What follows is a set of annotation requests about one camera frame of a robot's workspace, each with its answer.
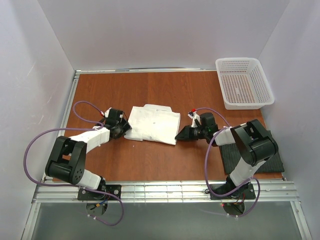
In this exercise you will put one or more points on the white long sleeve shirt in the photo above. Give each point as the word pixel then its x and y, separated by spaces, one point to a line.
pixel 156 123

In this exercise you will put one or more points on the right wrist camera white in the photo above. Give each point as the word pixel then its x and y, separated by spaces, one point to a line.
pixel 195 118

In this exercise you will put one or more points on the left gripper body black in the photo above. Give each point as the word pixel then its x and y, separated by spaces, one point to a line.
pixel 124 127

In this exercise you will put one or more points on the dark striped folded shirt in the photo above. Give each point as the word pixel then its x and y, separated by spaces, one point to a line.
pixel 231 156

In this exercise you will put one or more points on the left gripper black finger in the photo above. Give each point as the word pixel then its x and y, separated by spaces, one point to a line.
pixel 117 135
pixel 125 126

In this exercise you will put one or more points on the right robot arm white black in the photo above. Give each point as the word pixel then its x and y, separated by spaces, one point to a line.
pixel 254 143

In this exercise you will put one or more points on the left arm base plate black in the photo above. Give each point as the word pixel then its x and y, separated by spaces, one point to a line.
pixel 107 192

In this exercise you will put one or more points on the white plastic basket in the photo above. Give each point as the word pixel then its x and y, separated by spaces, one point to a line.
pixel 243 83

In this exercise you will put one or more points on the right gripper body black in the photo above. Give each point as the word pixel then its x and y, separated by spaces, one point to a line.
pixel 190 132

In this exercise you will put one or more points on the aluminium frame rail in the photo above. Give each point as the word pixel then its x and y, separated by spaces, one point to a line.
pixel 271 190

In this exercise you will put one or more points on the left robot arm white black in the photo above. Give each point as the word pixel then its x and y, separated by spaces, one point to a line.
pixel 68 156

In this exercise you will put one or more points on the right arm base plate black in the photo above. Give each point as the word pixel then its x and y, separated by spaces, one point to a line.
pixel 245 192

